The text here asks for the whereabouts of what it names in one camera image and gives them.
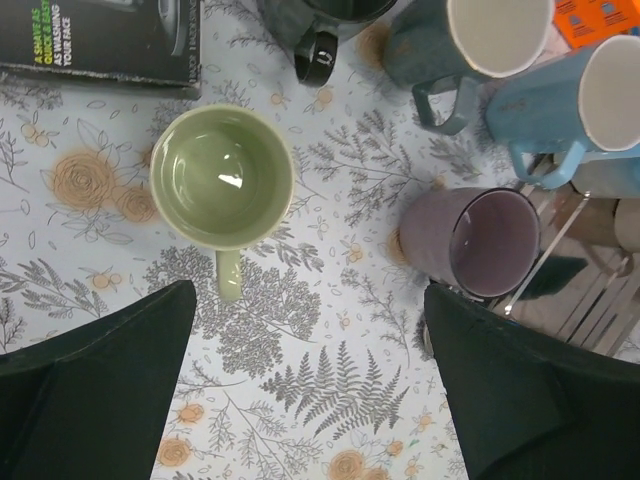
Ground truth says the pink mug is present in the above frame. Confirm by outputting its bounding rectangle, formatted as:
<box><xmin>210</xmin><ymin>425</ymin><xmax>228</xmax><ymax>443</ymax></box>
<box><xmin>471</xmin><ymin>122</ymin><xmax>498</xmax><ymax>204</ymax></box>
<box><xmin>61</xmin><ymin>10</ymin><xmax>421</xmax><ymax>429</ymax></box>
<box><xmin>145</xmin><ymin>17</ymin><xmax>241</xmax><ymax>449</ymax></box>
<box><xmin>614</xmin><ymin>198</ymin><xmax>640</xmax><ymax>253</ymax></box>

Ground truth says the blue white mug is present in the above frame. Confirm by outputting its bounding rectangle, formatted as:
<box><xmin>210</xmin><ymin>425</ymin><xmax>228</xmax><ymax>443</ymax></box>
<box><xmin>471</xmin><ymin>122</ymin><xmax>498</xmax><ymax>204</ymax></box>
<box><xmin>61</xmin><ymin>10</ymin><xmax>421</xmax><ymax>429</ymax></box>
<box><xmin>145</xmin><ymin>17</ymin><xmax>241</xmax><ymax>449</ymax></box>
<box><xmin>571</xmin><ymin>152</ymin><xmax>639</xmax><ymax>199</ymax></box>

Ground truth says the green mug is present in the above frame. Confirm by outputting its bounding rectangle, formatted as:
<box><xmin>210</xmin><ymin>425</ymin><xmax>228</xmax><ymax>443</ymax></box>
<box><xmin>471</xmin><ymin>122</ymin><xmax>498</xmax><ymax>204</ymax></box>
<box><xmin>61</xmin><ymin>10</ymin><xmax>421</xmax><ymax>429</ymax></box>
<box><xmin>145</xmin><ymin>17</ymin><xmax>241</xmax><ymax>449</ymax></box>
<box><xmin>149</xmin><ymin>104</ymin><xmax>296</xmax><ymax>301</ymax></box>

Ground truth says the light blue faceted mug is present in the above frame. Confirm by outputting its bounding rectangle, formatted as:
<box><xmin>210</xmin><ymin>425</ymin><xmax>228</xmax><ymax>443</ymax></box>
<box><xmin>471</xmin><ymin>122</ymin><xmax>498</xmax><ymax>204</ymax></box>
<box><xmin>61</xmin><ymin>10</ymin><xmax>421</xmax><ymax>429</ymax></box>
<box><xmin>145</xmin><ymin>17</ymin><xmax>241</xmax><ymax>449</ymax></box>
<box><xmin>485</xmin><ymin>35</ymin><xmax>639</xmax><ymax>189</ymax></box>

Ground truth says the orange box at back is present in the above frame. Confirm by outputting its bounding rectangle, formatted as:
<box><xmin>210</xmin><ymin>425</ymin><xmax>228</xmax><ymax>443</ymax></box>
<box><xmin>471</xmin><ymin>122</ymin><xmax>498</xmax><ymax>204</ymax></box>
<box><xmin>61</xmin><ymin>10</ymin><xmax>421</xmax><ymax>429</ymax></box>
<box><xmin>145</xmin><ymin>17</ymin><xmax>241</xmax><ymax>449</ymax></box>
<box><xmin>554</xmin><ymin>0</ymin><xmax>639</xmax><ymax>49</ymax></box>

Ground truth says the purple mug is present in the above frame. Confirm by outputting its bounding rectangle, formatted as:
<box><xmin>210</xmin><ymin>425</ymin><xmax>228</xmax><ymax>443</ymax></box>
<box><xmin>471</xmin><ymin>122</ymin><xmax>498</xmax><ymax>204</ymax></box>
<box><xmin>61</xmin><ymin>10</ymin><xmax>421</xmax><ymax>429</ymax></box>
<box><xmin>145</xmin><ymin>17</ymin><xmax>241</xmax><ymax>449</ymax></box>
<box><xmin>398</xmin><ymin>187</ymin><xmax>541</xmax><ymax>299</ymax></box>

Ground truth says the green black box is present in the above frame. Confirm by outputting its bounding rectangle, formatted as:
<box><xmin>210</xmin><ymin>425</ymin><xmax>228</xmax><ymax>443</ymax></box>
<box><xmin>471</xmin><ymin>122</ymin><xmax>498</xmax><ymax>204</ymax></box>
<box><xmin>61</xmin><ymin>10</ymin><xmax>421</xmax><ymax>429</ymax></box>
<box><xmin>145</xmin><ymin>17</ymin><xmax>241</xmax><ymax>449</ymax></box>
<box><xmin>1</xmin><ymin>0</ymin><xmax>201</xmax><ymax>99</ymax></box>

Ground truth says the dark grey mug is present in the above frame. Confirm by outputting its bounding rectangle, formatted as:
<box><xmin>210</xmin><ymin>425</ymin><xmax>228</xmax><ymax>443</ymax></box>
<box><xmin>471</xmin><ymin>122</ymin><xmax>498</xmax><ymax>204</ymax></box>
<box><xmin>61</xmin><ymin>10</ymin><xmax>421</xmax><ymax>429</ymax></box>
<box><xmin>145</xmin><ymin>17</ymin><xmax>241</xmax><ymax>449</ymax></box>
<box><xmin>383</xmin><ymin>0</ymin><xmax>555</xmax><ymax>136</ymax></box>

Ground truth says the steel tray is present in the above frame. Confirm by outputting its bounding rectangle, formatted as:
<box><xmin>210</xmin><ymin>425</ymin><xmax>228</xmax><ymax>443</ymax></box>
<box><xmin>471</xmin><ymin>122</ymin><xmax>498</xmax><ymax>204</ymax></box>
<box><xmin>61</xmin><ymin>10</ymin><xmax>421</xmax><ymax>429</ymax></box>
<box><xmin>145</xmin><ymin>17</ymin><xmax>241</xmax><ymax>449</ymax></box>
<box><xmin>486</xmin><ymin>183</ymin><xmax>639</xmax><ymax>363</ymax></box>

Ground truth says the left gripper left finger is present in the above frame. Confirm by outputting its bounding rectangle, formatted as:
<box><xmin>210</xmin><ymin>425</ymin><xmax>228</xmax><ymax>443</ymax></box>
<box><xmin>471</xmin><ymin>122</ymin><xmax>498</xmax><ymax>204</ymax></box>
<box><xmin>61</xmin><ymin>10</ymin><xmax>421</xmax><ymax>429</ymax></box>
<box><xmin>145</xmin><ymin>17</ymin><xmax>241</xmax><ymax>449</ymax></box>
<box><xmin>1</xmin><ymin>280</ymin><xmax>196</xmax><ymax>479</ymax></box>

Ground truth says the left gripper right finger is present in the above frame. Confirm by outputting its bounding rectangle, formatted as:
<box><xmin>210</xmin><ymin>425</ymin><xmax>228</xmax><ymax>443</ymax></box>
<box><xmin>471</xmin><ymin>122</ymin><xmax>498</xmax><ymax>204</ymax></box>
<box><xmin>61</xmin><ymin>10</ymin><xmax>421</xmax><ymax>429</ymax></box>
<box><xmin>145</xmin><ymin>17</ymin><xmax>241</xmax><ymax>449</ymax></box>
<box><xmin>424</xmin><ymin>284</ymin><xmax>639</xmax><ymax>479</ymax></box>

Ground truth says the dark teal mug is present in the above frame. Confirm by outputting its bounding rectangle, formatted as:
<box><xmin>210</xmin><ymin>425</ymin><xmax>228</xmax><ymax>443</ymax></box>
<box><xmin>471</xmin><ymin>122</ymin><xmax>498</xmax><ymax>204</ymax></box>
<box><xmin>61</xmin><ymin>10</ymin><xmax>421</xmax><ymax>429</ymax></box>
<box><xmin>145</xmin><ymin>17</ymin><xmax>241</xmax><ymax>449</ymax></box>
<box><xmin>257</xmin><ymin>0</ymin><xmax>396</xmax><ymax>87</ymax></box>

